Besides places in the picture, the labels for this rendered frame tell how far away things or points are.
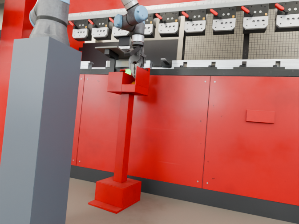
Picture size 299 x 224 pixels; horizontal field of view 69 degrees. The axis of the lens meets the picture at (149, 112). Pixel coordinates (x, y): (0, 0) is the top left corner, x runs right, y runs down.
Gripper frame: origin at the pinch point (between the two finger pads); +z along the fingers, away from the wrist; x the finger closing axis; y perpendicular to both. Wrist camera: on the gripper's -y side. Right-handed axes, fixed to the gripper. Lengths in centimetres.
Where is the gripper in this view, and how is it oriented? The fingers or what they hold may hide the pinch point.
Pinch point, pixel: (134, 76)
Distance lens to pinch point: 133.4
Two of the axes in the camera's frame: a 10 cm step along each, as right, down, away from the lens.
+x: -8.8, -0.6, 4.6
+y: 4.7, -0.1, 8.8
